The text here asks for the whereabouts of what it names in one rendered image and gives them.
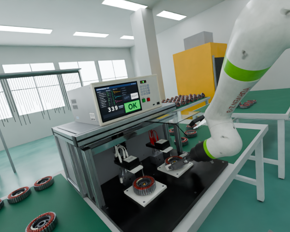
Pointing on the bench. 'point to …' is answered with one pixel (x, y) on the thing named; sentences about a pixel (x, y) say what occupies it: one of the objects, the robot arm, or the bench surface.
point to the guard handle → (196, 120)
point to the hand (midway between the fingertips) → (174, 162)
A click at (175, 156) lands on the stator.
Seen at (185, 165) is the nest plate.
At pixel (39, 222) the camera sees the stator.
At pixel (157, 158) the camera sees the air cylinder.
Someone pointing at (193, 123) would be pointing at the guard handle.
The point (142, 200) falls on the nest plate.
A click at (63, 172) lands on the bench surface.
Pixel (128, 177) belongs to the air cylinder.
